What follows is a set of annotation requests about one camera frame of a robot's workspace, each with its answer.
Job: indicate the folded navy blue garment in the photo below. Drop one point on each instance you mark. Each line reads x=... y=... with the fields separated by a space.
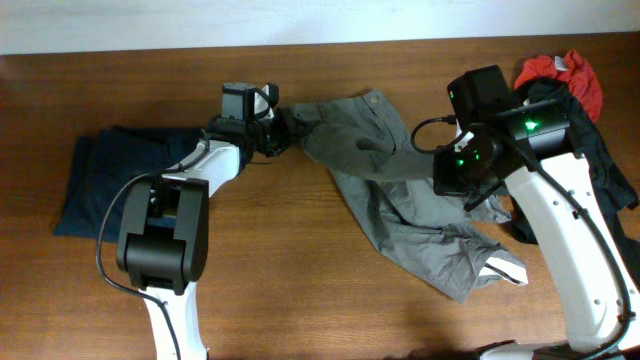
x=104 y=163

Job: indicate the red garment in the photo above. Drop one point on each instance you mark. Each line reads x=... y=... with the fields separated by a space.
x=571 y=69

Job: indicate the black garment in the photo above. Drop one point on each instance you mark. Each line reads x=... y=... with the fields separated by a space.
x=613 y=191

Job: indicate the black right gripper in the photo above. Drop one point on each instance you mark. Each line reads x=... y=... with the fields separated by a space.
x=444 y=182

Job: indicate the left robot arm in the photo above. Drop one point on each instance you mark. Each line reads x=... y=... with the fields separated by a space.
x=164 y=232

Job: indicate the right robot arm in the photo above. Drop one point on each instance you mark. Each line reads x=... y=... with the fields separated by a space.
x=532 y=150

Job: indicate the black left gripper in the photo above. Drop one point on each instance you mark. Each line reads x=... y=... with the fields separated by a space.
x=288 y=130

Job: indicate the grey shorts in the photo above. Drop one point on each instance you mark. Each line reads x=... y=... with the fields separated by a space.
x=389 y=189

